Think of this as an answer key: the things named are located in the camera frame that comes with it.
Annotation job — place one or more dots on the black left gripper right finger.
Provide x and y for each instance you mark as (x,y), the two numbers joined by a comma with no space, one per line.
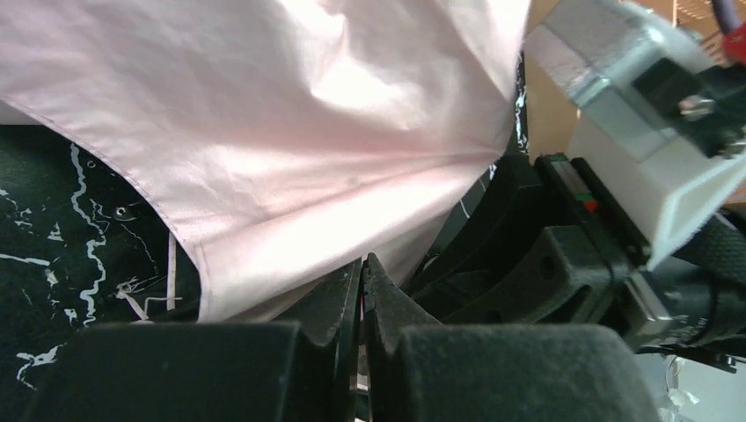
(422,370)

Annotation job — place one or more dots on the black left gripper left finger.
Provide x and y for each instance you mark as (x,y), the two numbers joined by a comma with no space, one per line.
(300,366)

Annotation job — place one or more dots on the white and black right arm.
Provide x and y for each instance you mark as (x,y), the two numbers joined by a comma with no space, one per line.
(702,285)

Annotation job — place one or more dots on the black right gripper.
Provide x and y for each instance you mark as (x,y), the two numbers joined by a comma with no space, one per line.
(586,275)

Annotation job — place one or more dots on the pink and black folding umbrella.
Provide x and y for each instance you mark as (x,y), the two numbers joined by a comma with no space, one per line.
(278,140)

